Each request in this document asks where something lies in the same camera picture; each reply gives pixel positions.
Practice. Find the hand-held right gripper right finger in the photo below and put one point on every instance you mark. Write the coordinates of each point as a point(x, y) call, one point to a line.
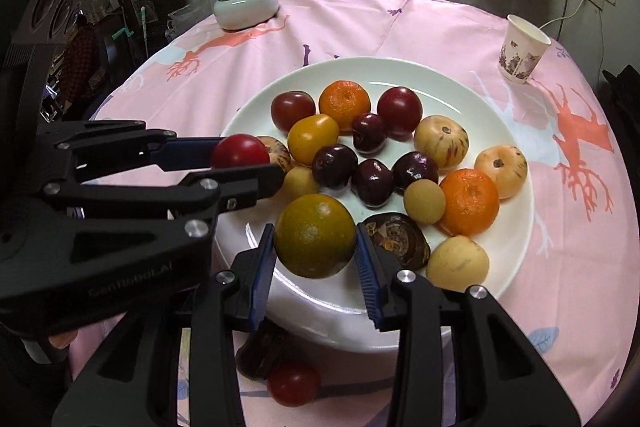
point(367, 279)

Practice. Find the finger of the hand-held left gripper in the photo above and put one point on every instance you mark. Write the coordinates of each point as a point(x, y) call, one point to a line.
point(192, 152)
point(240, 187)

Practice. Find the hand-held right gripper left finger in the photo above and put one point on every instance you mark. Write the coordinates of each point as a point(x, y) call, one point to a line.
point(262, 279)

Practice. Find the wrinkled dark passion fruit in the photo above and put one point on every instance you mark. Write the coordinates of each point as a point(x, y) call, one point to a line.
point(397, 239)

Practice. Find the small yellow fruit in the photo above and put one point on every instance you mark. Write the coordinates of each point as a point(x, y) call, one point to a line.
point(424, 200)
point(300, 183)

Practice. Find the green-yellow orange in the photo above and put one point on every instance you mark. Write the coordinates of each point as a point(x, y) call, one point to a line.
point(315, 234)

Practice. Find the pale yellow round fruit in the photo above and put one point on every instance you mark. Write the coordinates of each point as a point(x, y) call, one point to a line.
point(457, 263)

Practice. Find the dark red tomato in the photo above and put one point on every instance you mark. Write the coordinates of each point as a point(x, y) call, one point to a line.
point(293, 109)

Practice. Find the dark purple plum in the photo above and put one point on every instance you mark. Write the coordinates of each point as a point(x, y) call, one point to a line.
point(335, 164)
point(372, 182)
point(369, 133)
point(415, 169)

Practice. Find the large orange mandarin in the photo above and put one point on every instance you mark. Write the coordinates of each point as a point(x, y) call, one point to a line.
point(469, 201)

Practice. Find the striped yellow pepino melon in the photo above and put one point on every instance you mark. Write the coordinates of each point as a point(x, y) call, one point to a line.
point(501, 171)
point(279, 154)
point(441, 142)

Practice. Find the large red plum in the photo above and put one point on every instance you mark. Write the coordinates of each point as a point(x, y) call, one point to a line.
point(399, 109)

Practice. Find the white oval plate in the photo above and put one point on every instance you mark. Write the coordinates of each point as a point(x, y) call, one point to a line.
point(400, 74)

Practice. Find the person's left hand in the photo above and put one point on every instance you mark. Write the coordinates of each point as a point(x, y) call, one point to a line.
point(62, 339)

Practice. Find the smooth dark purple fruit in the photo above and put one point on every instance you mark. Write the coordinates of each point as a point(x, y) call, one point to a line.
point(260, 352)

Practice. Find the yellow tomato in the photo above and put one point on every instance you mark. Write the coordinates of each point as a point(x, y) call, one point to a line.
point(312, 138)

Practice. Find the small red tomato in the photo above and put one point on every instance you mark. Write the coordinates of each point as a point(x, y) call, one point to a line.
point(293, 382)

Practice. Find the small orange mandarin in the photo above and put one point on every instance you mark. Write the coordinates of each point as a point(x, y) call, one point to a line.
point(345, 104)

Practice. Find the green plastic hook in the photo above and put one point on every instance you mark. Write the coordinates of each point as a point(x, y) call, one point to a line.
point(123, 34)

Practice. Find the pale green lidded ceramic jar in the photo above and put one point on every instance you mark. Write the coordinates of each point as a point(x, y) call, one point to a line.
point(246, 7)

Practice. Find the pink floral tablecloth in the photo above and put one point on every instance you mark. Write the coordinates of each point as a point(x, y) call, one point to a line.
point(425, 22)

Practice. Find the printed paper cup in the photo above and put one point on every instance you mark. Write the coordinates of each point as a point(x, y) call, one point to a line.
point(522, 52)

